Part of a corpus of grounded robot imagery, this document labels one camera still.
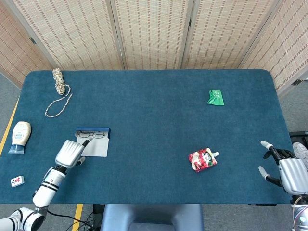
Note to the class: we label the green crumpled snack packet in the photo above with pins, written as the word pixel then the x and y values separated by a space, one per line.
pixel 216 97

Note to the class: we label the black table leg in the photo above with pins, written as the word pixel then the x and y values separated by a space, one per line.
pixel 97 209

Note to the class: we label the cream squeeze sauce bottle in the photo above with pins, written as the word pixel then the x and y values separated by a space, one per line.
pixel 20 133

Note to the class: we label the red spouted drink pouch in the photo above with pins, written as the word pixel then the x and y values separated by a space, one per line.
pixel 201 160

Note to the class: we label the woven bamboo screen panel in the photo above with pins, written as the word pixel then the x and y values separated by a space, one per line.
pixel 154 36
pixel 221 36
pixel 72 36
pixel 288 48
pixel 14 48

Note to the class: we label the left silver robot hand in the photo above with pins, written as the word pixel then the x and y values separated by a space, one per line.
pixel 68 154

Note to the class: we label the black metal stand foot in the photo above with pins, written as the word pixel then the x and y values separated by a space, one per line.
pixel 298 134

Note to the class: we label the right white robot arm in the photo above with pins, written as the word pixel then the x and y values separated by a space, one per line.
pixel 300 216

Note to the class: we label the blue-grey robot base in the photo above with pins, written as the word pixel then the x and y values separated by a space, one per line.
pixel 151 216

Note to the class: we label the grey knit shoe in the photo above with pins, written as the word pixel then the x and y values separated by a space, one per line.
pixel 300 149

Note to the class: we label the white mahjong tile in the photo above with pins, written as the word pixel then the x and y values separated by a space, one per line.
pixel 17 181

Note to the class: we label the black-rimmed eyeglasses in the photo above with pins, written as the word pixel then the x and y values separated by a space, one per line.
pixel 98 136

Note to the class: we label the blue glasses case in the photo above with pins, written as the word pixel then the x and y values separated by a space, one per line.
pixel 97 149

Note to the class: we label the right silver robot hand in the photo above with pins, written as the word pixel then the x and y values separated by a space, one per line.
pixel 293 173

